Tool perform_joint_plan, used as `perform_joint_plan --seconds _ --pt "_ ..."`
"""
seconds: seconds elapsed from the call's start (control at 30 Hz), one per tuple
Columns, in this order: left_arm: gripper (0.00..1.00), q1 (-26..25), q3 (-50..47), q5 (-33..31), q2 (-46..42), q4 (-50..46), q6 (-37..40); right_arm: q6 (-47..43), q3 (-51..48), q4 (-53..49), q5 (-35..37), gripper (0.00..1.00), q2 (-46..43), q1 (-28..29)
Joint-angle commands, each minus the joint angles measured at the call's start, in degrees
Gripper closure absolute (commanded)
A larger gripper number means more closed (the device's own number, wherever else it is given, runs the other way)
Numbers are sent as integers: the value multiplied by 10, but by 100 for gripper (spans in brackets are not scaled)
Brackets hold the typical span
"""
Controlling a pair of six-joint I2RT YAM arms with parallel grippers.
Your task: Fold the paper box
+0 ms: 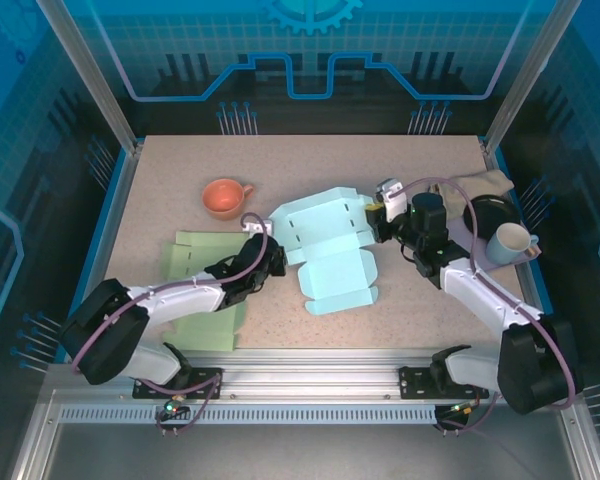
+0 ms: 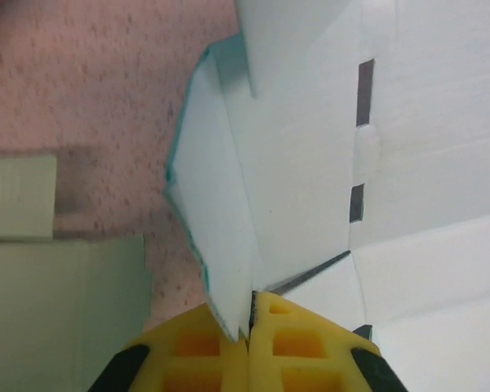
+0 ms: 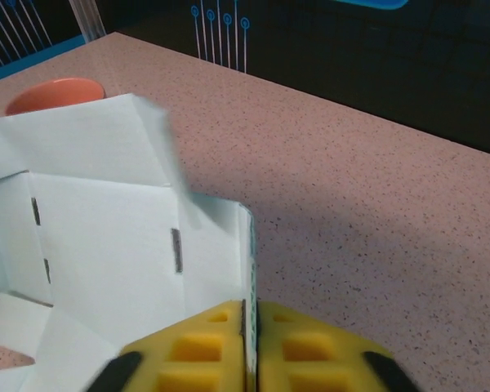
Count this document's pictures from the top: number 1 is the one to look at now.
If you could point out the light blue paper box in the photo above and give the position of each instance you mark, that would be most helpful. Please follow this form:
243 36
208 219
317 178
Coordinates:
330 270

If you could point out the light green paper box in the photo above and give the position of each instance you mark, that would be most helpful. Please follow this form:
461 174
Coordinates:
205 330

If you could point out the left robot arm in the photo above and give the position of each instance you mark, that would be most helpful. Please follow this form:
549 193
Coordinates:
180 302

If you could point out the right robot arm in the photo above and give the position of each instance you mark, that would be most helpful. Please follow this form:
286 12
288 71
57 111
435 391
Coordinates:
470 296

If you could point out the lavender mat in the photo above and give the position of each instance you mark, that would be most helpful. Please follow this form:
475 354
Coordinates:
462 232

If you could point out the black plate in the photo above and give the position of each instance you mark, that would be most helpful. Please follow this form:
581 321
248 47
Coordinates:
490 212

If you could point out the beige cloth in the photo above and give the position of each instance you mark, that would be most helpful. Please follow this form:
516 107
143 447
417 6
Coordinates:
480 182

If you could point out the orange ceramic cup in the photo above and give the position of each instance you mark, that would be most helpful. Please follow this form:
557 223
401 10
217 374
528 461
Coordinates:
220 197

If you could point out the light blue mug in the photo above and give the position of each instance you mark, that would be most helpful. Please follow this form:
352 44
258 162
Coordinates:
505 250

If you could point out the power connector with LED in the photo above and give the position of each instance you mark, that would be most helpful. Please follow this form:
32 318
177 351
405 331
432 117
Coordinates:
172 406
462 410

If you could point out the grey metal panel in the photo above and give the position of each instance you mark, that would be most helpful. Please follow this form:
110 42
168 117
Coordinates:
305 450

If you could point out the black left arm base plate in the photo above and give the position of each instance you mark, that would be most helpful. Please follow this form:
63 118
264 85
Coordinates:
205 382

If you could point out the aluminium mounting rail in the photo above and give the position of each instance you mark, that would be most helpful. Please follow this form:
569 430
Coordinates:
310 375

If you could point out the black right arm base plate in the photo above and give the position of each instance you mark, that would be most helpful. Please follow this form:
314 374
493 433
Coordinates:
415 382

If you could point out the aluminium frame post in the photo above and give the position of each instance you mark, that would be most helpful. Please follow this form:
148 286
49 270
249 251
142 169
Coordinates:
92 75
530 75

